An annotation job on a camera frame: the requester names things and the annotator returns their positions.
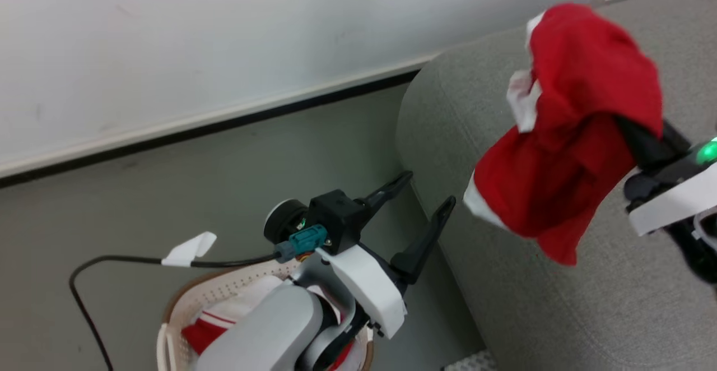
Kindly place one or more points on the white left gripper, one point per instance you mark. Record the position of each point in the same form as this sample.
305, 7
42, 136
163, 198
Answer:
369, 290

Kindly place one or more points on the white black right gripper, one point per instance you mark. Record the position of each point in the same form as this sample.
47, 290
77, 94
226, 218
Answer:
675, 194

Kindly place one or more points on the red garment with white trim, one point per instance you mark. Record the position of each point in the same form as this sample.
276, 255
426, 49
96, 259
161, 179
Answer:
577, 135

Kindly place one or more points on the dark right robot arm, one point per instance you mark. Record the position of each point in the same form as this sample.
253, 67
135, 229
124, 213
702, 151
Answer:
697, 250

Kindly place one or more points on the white perforated laundry basket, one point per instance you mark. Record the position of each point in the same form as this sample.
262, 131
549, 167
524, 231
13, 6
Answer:
224, 290

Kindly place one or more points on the grey textured floor mat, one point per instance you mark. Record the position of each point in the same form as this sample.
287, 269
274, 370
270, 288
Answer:
471, 362

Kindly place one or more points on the grey fabric sofa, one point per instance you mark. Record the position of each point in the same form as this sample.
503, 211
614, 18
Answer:
560, 304

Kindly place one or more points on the red white striped garment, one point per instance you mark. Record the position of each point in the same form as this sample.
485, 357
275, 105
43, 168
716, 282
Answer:
215, 323

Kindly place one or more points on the white black wall baseboard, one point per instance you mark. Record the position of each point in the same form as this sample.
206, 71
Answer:
168, 130

